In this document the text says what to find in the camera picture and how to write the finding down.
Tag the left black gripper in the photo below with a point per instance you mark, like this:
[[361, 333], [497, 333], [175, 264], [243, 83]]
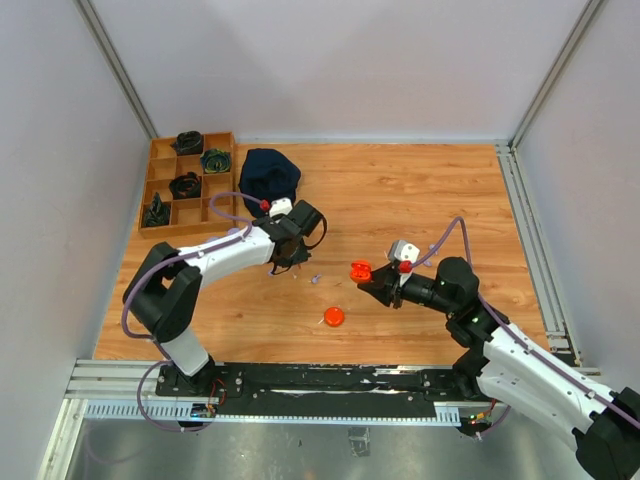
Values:
[[301, 257]]

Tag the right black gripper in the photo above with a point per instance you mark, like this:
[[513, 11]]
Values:
[[392, 291]]

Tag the orange earbud charging case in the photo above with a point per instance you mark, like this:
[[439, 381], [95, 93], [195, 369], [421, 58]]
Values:
[[334, 317]]

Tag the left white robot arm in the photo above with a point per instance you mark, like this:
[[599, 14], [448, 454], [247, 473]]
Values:
[[160, 301]]

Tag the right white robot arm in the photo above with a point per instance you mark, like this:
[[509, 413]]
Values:
[[600, 425]]

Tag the dark blue cloth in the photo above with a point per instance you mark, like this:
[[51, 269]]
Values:
[[267, 174]]

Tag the green patterned rolled belt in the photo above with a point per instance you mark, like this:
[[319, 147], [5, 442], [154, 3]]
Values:
[[215, 161]]

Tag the black rolled belt middle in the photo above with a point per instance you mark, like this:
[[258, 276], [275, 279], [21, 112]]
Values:
[[187, 186]]

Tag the black rolled belt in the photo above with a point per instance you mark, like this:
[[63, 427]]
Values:
[[187, 186], [188, 143]]

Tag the wooden compartment tray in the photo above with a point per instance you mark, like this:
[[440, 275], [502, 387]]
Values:
[[190, 216]]

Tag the dark folded belt bottom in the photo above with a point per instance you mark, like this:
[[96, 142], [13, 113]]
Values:
[[156, 214]]

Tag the black rolled belt top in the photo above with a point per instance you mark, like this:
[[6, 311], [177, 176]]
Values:
[[188, 143]]

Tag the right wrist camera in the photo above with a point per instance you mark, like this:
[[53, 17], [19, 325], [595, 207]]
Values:
[[403, 251]]

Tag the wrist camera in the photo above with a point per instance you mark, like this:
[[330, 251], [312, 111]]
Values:
[[280, 207], [403, 251]]

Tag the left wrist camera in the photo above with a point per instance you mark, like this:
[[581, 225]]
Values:
[[280, 207]]

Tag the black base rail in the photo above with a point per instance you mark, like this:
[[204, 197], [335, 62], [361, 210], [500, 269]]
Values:
[[321, 391]]

